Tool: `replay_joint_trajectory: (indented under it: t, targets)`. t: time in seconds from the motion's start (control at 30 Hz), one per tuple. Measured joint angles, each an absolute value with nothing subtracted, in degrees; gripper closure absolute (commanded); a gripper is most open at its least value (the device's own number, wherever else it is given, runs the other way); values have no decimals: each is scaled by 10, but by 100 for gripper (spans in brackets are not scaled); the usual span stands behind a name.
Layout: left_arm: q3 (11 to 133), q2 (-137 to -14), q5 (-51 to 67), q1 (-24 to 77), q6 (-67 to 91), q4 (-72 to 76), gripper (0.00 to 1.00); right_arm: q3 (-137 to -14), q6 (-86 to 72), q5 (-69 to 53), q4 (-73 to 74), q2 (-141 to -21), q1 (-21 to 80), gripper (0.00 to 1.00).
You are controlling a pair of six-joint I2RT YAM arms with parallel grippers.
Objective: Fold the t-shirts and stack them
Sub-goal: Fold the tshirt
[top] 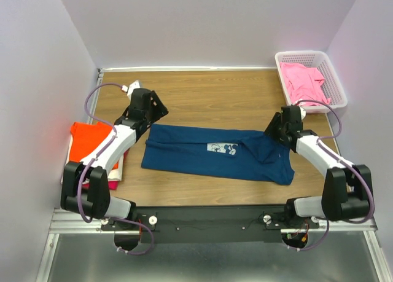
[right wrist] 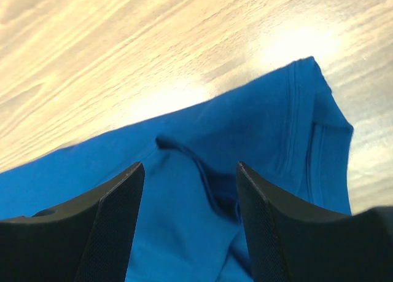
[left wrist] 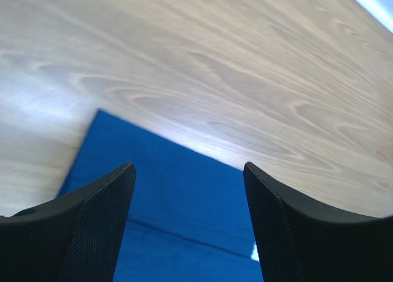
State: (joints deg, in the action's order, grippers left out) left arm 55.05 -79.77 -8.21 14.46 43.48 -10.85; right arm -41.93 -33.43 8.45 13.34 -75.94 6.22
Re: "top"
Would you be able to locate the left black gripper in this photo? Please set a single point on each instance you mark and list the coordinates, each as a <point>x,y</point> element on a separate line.
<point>159,109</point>

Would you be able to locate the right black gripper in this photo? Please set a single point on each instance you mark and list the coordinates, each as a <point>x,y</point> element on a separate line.
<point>276,120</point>

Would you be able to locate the navy blue printed t-shirt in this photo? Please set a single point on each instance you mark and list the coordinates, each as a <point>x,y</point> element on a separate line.
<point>237,154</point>

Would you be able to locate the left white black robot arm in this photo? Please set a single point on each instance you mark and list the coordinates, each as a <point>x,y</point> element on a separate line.
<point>96,201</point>

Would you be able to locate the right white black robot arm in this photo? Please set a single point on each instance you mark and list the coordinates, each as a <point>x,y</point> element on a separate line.
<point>347,194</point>

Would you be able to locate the pink t-shirt in basket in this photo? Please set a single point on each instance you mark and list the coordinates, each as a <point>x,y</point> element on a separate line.
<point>303,83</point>

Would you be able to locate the white plastic laundry basket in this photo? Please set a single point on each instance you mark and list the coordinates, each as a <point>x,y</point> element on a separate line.
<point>332,86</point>

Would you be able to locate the orange folded t-shirt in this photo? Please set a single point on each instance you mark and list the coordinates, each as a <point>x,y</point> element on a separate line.
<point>85,138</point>

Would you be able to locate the white folded t-shirt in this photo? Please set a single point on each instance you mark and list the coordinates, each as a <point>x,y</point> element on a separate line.
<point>115,174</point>

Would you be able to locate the magenta folded t-shirt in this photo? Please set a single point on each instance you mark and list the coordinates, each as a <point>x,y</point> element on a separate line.
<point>113,185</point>

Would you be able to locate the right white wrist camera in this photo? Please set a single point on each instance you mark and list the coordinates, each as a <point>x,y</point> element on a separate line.
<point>302,113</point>

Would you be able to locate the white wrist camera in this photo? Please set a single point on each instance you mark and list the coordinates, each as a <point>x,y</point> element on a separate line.
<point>302,113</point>
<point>129,89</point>

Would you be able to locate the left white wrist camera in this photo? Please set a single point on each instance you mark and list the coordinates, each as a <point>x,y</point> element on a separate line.
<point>129,89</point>

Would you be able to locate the black mounting base plate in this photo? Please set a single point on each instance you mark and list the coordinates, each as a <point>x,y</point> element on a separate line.
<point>208,224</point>

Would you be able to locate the aluminium extrusion rail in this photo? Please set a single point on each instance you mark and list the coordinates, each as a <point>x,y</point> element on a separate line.
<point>64,222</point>

